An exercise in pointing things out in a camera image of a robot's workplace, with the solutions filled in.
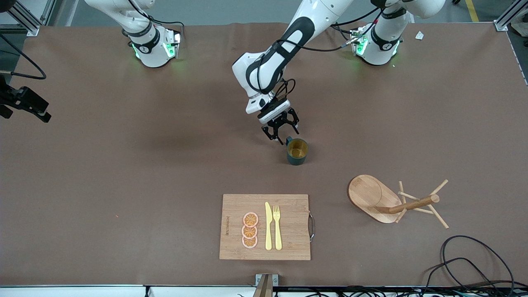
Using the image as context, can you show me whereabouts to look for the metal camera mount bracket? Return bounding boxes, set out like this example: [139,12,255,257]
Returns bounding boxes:
[252,273,279,297]

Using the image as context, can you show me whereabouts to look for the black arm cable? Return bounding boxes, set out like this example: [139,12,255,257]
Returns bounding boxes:
[247,8,386,101]
[0,33,47,80]

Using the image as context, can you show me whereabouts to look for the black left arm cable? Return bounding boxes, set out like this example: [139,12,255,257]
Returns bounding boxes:
[247,8,386,101]

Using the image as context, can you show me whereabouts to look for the black looped table cable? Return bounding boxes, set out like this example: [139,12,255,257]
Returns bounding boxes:
[423,235,516,297]

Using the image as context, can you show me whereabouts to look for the wooden mug rack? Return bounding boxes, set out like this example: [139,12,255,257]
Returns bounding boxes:
[348,174,449,229]

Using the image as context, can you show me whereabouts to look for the black cable bundle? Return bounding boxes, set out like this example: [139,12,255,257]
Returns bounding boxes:
[237,286,528,297]

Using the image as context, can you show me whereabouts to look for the white table edge rail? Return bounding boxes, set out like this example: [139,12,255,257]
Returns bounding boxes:
[0,285,256,297]

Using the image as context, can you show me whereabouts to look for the bamboo cutting board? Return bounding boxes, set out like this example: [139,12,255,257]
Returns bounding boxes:
[219,194,316,261]

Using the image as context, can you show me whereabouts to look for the brown table mat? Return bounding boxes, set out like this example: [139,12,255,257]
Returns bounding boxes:
[0,21,528,288]

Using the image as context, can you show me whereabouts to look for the aluminium frame profile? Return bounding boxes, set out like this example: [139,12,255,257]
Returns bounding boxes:
[494,0,528,32]
[0,0,56,37]

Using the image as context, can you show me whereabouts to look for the black base cable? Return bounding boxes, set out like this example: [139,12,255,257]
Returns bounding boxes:
[330,21,356,45]
[126,0,185,42]

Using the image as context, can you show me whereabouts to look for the black left base cable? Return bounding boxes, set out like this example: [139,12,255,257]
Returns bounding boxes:
[330,21,356,45]

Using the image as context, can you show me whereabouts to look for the dark teal mug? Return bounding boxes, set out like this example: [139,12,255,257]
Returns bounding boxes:
[285,136,309,166]

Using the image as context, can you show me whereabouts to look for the black right base cable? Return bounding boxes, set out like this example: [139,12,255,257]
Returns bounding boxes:
[126,0,185,42]

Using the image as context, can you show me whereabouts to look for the yellow plastic fork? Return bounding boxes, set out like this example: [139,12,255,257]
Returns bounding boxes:
[273,205,283,251]

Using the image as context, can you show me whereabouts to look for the yellow plastic knife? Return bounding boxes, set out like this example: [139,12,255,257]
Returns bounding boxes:
[265,202,273,251]

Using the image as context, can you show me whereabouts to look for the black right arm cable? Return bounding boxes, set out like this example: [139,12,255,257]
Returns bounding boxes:
[0,33,47,80]

